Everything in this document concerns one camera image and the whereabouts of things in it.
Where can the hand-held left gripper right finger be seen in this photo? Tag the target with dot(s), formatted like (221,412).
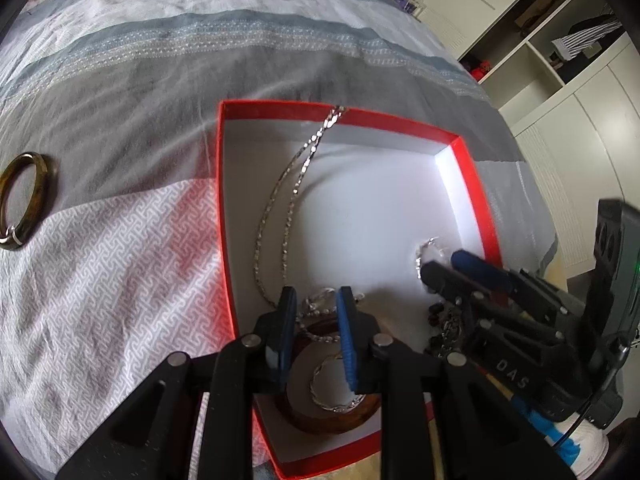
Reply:
(347,340)

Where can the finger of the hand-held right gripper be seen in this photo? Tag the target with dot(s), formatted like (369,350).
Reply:
(480,290)
(482,266)

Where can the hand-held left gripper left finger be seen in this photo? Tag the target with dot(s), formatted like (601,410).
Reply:
(285,340)

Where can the silver wristwatch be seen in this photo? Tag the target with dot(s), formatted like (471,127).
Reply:
(452,327)

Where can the small twisted silver hoop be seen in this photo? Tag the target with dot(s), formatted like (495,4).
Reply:
(425,247)

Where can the large twisted silver hoop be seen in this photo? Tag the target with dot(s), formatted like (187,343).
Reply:
(320,395)

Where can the amber resin bangle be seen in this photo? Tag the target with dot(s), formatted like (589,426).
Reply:
(325,422)

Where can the red shallow box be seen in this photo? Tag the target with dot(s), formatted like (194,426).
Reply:
(380,200)

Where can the person's right hand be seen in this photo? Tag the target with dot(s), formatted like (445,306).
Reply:
(565,440)

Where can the white wardrobe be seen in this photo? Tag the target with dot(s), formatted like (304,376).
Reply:
(550,110)

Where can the red bag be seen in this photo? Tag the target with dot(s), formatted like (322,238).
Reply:
(477,69)

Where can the striped hanging garment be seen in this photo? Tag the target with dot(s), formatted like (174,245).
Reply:
(585,37)

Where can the purple box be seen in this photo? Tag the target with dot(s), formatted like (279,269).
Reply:
(406,2)

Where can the dark brown bangle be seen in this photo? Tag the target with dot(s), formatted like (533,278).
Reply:
(42,185)

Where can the striped duvet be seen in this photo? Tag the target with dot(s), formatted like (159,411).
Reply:
(150,85)

